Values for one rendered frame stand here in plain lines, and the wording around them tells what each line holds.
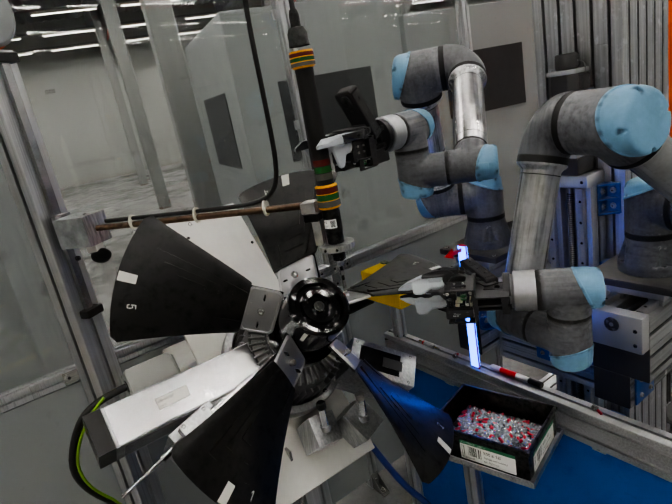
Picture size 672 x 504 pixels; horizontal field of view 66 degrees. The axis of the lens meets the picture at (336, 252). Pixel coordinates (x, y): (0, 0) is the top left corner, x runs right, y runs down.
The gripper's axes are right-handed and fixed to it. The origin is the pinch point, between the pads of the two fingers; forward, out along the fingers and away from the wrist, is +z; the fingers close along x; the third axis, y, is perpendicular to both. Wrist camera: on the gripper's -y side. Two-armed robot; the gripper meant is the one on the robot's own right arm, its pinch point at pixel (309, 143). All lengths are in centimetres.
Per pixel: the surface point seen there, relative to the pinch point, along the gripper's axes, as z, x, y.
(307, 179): -10.6, 14.6, 8.8
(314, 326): 11.3, -4.5, 30.8
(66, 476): 42, 79, 79
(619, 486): -31, -41, 81
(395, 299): -36, 17, 49
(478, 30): -390, 180, -40
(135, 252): 29.7, 17.3, 12.2
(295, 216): -2.9, 11.9, 15.0
